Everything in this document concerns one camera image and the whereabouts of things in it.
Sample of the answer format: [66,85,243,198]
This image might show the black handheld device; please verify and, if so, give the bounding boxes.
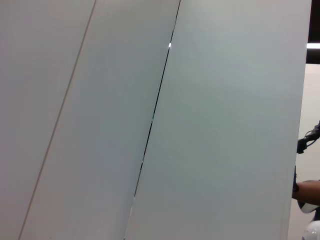
[296,119,320,155]

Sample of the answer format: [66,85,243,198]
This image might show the white round object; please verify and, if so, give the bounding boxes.
[301,220,320,240]

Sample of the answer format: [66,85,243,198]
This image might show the black wrist strap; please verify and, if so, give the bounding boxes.
[292,166,300,193]

